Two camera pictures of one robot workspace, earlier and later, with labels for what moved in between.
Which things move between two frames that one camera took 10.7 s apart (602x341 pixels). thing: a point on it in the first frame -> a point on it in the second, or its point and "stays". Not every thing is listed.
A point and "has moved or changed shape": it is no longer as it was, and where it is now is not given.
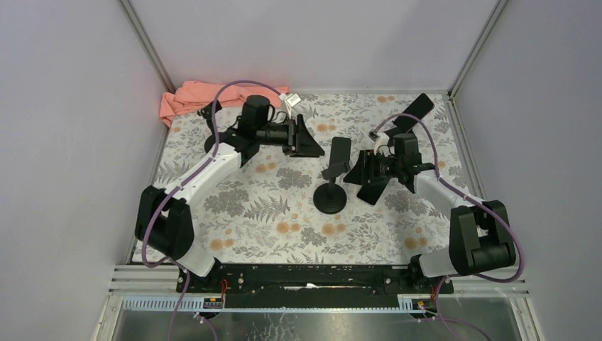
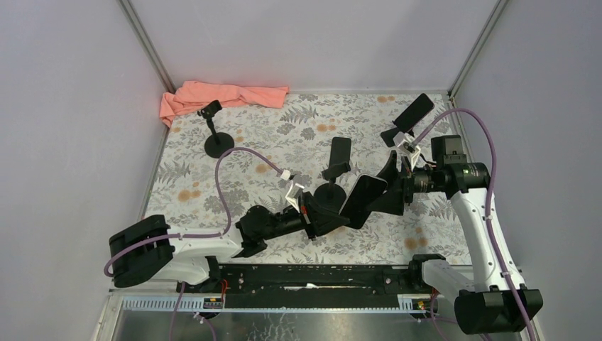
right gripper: [364, 170] -> [392, 200]
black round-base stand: [207, 113] stays
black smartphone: [419, 108] stays
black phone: [370, 193] has moved or changed shape
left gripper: [295, 136] -> [309, 216]
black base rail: [313, 286] stays
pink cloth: [191, 96] stays
